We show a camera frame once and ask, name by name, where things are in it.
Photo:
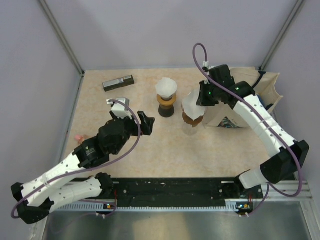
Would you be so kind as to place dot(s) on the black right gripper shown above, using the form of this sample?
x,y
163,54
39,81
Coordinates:
x,y
202,100

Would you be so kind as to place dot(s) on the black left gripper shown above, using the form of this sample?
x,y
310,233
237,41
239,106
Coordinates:
x,y
147,123

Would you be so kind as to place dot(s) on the white paper coffee filter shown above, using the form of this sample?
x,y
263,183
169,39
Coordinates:
x,y
166,87
193,95

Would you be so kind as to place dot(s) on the pink glass dripper cone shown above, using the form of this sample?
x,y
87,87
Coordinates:
x,y
192,110

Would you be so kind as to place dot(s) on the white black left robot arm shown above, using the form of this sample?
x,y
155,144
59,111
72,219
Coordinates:
x,y
54,189

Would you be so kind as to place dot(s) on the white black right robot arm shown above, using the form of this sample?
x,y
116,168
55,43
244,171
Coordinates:
x,y
286,154

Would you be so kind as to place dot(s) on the black carafe with red lid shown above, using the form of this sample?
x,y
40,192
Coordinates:
x,y
166,111

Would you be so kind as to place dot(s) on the clear glass beaker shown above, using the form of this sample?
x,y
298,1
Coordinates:
x,y
189,129

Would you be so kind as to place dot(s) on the black rectangular box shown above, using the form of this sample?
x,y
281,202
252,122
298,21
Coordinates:
x,y
118,83

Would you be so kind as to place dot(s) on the beige canvas tote bag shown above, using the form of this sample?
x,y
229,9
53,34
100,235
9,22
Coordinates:
x,y
222,115

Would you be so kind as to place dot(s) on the grey cable duct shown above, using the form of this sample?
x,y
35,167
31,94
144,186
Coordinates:
x,y
228,206

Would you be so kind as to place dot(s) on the aluminium frame rail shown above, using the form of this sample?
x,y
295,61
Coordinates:
x,y
287,191

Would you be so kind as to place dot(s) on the left corner aluminium post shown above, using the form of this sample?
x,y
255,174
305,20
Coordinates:
x,y
60,35

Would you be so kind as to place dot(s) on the corner aluminium post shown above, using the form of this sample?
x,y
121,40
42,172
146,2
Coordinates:
x,y
294,13
60,35

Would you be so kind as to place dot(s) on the right corner aluminium post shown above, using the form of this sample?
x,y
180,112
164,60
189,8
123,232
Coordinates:
x,y
294,13

